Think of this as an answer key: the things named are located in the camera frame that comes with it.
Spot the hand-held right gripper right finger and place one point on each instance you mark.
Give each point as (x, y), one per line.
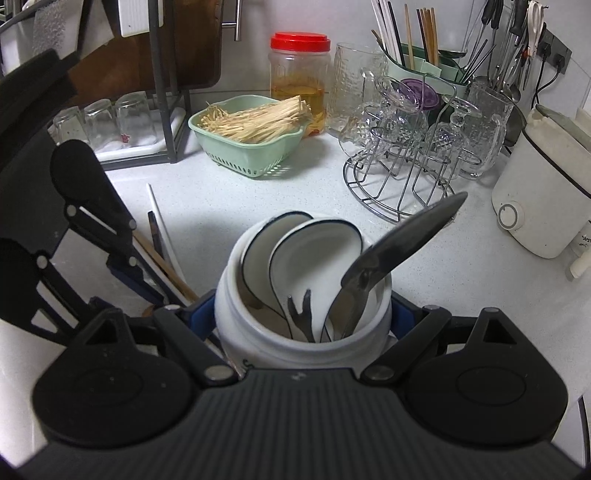
(402, 318)

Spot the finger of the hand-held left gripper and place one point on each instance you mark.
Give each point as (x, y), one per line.
(69, 300)
(134, 277)

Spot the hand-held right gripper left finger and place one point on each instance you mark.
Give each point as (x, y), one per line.
(203, 318)

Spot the wooden chopstick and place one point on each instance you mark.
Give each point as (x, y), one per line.
(166, 270)

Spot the white speckled jar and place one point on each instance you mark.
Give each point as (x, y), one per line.
(258, 341)

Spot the large metal spoon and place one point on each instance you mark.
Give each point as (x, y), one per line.
(406, 240)

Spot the hanging metal kitchen utensils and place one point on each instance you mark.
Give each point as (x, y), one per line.
(503, 41)

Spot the clear drinking glass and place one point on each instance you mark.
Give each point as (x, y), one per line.
(99, 124)
(69, 124)

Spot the dark brown chopstick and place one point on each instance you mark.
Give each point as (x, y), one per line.
(155, 235)

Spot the white ceramic spoon dark rim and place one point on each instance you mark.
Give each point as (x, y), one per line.
(258, 258)
(318, 258)

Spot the drinking glass with red print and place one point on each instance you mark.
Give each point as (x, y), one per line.
(134, 117)

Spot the upturned drinking glasses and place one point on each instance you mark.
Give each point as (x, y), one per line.
(138, 147)

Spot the white flat panel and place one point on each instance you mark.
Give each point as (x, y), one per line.
(141, 18)

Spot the green plastic basket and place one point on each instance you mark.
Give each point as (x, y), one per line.
(240, 159)

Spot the wooden cutting board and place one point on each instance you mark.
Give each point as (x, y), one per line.
(194, 46)

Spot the small white bottle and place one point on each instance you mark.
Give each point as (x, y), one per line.
(579, 263)

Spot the white electric cooker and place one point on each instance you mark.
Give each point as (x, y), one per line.
(540, 194)

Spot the bundle of dried pale strips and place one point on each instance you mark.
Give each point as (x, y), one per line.
(258, 122)

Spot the tall clear glass pitcher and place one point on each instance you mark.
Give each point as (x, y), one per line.
(353, 74)

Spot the green utensil holder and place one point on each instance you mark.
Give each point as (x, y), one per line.
(415, 69)

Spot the plastic jar with red lid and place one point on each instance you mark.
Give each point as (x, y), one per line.
(300, 69)

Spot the bunch of upright chopsticks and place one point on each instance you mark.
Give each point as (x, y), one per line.
(406, 27)

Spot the black metal rack frame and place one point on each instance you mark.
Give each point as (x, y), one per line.
(159, 69)

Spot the black wall socket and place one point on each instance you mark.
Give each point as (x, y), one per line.
(556, 50)

